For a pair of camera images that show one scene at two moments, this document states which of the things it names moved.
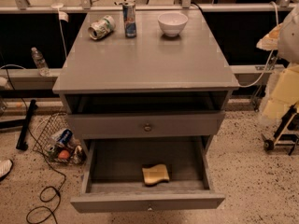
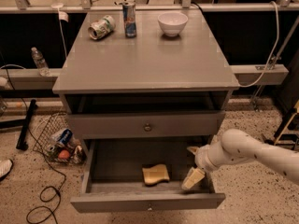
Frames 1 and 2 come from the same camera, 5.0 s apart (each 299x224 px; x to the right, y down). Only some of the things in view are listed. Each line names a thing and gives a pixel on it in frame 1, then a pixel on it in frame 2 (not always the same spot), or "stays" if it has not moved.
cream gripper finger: [269, 42] -> [204, 158]
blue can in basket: [65, 136] stays
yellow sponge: [155, 174] stays
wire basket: [55, 139] stays
